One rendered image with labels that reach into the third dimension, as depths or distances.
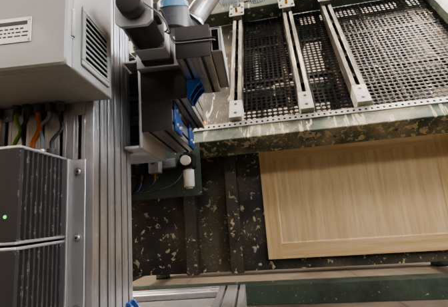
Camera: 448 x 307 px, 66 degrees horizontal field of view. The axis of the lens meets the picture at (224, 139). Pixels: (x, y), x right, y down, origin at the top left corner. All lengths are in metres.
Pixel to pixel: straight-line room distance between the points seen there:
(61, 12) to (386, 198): 1.54
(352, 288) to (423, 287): 0.26
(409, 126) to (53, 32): 1.39
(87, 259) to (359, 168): 1.33
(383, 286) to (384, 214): 0.36
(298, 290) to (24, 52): 1.29
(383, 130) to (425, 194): 0.40
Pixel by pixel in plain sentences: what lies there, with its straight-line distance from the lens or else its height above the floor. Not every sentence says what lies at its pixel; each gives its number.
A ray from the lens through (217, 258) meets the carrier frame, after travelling 1.82.
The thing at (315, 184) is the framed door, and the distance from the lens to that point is 1.76.
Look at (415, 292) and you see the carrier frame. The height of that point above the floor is 0.13.
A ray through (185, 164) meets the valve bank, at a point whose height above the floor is 0.70.
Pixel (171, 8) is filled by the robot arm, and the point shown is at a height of 1.20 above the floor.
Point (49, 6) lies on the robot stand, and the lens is 0.75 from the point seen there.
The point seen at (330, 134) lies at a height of 0.78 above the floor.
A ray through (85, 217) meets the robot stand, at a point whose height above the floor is 0.50.
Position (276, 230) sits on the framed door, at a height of 0.38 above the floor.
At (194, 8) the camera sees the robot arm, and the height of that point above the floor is 1.29.
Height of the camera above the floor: 0.48
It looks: 12 degrees up
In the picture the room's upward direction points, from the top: 4 degrees counter-clockwise
